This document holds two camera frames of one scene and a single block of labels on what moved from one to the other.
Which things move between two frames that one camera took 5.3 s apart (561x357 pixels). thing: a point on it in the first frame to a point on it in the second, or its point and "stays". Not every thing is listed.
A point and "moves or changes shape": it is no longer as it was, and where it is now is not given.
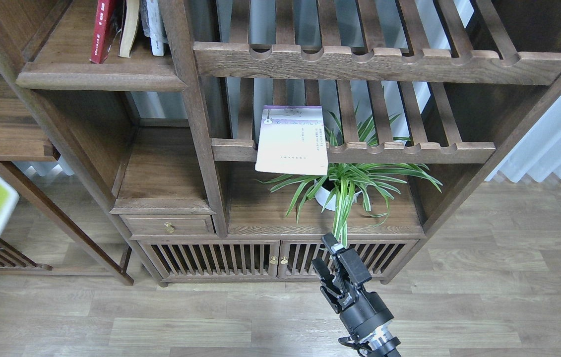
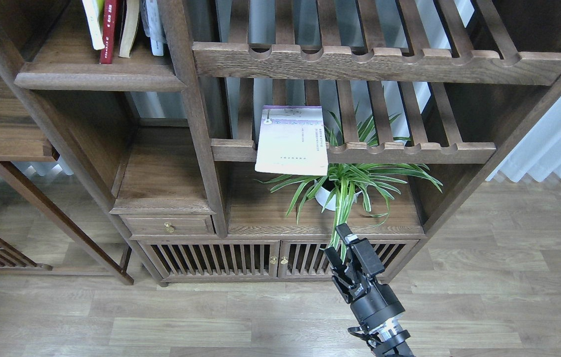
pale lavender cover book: [291, 140] stays
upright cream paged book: [130, 25] stays
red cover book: [107, 22] moves or changes shape
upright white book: [153, 26] stays
